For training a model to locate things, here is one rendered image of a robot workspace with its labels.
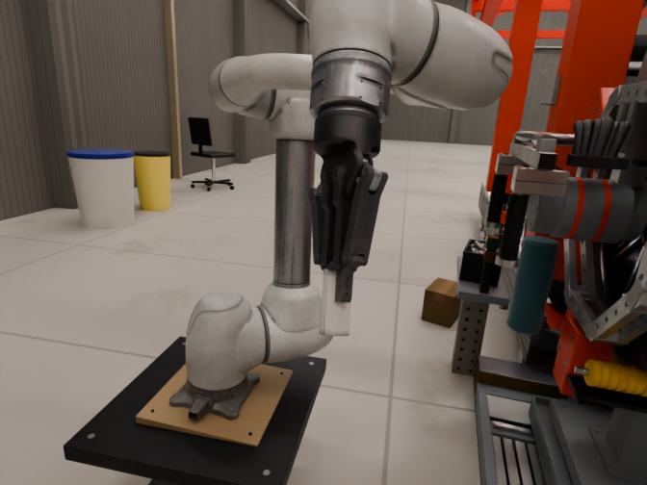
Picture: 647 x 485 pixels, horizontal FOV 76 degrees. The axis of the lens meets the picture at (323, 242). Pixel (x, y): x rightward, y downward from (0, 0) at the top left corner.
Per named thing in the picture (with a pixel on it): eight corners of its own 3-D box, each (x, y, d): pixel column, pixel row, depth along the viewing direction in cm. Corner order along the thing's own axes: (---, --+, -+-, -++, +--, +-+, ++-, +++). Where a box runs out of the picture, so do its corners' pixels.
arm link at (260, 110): (217, 44, 86) (278, 55, 92) (200, 62, 102) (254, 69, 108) (217, 111, 88) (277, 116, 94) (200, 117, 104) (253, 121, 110)
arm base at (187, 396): (157, 415, 100) (157, 395, 99) (201, 365, 121) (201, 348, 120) (228, 432, 97) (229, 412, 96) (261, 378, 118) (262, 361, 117)
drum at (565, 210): (641, 253, 88) (659, 187, 83) (530, 241, 93) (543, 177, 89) (616, 237, 101) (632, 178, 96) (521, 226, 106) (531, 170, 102)
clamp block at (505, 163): (532, 176, 109) (537, 155, 107) (496, 173, 111) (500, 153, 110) (530, 173, 114) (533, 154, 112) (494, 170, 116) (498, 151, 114)
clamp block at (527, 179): (565, 197, 78) (571, 169, 76) (512, 192, 80) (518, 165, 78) (558, 193, 82) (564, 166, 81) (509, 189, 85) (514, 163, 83)
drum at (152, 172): (152, 202, 467) (148, 149, 450) (180, 206, 457) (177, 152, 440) (128, 209, 434) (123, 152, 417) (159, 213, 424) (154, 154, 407)
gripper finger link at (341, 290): (349, 254, 45) (364, 254, 43) (346, 301, 45) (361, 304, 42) (337, 253, 44) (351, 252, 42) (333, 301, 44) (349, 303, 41)
